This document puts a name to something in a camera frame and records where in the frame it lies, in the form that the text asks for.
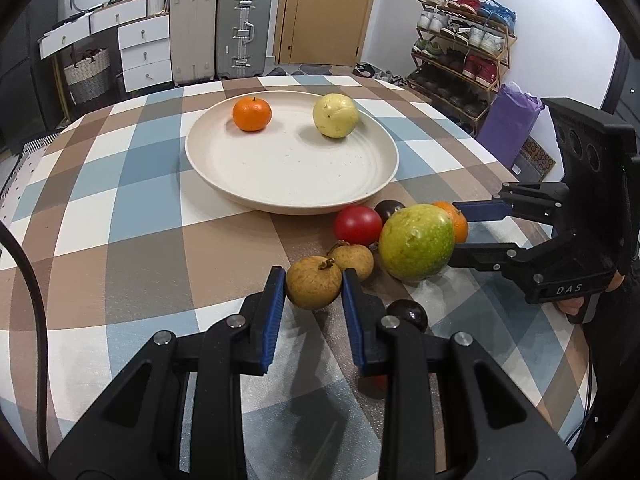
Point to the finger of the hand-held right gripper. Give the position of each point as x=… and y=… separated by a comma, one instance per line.
x=480, y=211
x=480, y=256

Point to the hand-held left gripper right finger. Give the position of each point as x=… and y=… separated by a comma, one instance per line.
x=352, y=310

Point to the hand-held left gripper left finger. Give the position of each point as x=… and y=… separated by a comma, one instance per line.
x=272, y=310

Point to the orange mandarin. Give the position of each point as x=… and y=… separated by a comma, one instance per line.
x=459, y=224
x=252, y=114

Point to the brown longan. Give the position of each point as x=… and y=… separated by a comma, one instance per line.
x=356, y=260
x=312, y=282

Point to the dark purple plum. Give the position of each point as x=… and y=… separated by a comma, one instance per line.
x=407, y=312
x=390, y=208

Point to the green yellow guava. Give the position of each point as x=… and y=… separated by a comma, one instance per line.
x=416, y=242

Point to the red tomato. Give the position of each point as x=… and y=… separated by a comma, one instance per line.
x=357, y=225
x=374, y=386

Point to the cream round plate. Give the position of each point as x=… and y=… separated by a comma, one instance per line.
x=290, y=170

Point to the person's right hand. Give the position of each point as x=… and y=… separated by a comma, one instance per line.
x=571, y=306

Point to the purple bag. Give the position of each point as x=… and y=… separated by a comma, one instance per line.
x=507, y=127

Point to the wooden shoe rack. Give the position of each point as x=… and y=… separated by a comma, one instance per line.
x=492, y=85

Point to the person's dark clothing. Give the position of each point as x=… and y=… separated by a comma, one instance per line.
x=617, y=360

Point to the pale yellow guava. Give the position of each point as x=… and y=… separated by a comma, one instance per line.
x=336, y=115

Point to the shoes on floor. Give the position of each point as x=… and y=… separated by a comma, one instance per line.
x=375, y=71

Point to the shoe rack with shoes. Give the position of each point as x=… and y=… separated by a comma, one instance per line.
x=475, y=35

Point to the checkered tablecloth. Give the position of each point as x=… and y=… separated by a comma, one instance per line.
x=125, y=210

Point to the grey slippers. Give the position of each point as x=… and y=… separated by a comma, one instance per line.
x=300, y=70

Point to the wooden door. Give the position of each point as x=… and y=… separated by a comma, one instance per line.
x=325, y=10

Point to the grey aluminium suitcase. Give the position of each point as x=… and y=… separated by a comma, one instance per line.
x=244, y=30

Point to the beige suitcase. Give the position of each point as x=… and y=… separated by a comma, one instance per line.
x=194, y=35

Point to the white drawer cabinet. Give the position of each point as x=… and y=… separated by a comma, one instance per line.
x=142, y=45

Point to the woven laundry basket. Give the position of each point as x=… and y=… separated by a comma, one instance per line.
x=87, y=75

